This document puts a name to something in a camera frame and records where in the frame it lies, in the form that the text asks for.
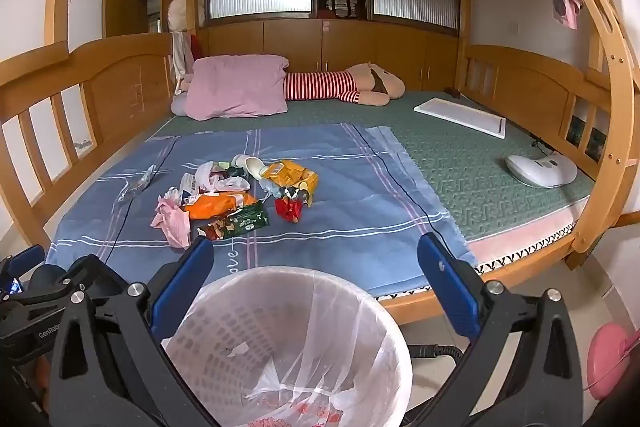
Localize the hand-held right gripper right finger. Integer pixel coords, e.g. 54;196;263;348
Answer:
416;232;591;427

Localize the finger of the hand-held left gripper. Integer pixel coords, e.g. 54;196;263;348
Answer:
0;244;47;294
30;254;127;308

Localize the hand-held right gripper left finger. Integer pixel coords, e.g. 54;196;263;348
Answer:
47;236;221;427

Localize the white plastic waste basket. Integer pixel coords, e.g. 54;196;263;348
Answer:
161;266;413;427

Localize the orange snack bag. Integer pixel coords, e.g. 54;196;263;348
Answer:
182;192;258;220

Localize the green snack packet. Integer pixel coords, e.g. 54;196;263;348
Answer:
202;201;270;240

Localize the white blue medicine box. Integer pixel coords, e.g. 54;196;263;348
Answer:
179;173;201;205

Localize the white plastic bag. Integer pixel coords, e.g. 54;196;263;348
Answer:
195;161;251;192

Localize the red wrapper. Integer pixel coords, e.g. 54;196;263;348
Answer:
274;198;305;224

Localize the white plastic trash basket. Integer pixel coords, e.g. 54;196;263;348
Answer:
167;267;413;427

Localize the pink crumpled plastic bag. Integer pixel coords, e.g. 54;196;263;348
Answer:
151;197;192;250

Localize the pink mattress pad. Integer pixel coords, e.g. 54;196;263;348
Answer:
467;194;591;293

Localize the clear plastic wrapper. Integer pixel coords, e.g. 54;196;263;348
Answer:
117;164;158;202

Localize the green bed mat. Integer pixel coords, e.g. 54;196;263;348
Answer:
145;89;596;243

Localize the blue plaid bed sheet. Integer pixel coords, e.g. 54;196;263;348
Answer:
45;123;478;298

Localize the white paper cup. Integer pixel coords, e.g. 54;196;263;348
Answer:
244;156;273;180

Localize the white handheld vacuum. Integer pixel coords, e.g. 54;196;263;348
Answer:
504;152;578;188

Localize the yellow snack bag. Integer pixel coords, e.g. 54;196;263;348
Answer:
261;159;319;202

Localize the white flat board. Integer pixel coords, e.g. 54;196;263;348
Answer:
413;96;507;138

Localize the pink round object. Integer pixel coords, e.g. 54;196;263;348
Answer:
587;323;640;408

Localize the pink pillow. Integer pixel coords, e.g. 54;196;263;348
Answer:
184;55;290;120

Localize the striped plush doll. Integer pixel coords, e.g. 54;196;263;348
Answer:
171;63;406;115

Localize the white hanging cloth bundle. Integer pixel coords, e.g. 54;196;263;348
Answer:
167;0;198;78

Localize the wooden bed ladder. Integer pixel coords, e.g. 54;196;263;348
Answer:
542;0;640;270

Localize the black ribbed cable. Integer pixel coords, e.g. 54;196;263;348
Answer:
410;344;473;360

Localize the wooden bunk bed frame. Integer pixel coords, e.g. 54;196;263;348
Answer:
0;0;640;323

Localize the wooden wall cabinet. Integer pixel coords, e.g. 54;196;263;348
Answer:
197;19;461;92

